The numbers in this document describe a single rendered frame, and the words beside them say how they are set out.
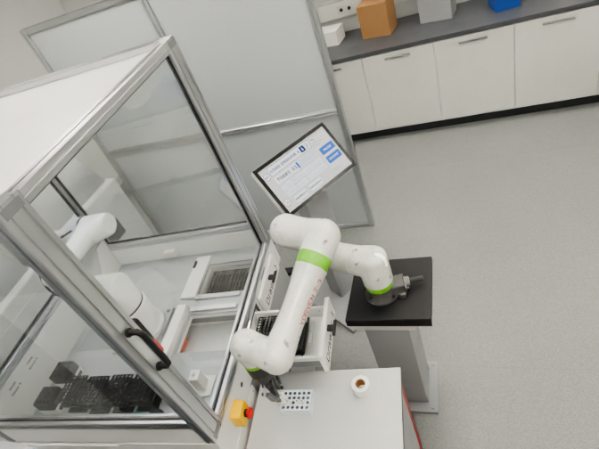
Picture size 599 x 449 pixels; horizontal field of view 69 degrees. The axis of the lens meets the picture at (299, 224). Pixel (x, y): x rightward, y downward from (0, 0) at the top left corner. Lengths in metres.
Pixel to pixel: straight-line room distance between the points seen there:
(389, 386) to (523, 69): 3.19
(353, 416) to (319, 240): 0.68
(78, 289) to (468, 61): 3.68
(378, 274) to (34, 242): 1.24
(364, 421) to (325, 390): 0.20
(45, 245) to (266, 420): 1.11
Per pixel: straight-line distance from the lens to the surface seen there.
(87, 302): 1.19
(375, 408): 1.76
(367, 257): 1.81
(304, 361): 1.80
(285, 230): 1.55
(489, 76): 4.32
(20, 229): 1.09
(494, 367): 2.69
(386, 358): 2.25
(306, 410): 1.79
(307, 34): 2.85
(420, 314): 1.89
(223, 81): 3.14
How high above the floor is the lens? 2.31
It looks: 37 degrees down
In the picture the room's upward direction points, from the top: 23 degrees counter-clockwise
